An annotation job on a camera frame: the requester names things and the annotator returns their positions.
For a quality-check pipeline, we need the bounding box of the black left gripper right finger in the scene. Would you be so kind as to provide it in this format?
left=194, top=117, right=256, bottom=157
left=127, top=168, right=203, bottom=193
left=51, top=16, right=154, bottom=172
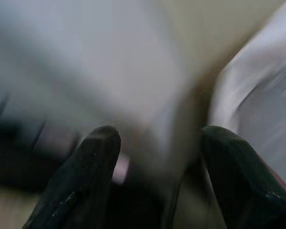
left=201, top=125, right=286, bottom=229

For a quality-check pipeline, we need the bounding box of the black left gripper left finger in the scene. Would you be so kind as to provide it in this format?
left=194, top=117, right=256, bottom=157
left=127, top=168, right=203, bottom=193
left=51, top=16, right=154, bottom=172
left=22, top=125, right=123, bottom=229

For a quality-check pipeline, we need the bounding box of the white laundry bag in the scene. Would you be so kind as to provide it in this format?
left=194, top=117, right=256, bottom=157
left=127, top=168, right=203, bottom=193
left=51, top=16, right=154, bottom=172
left=207, top=0, right=286, bottom=175

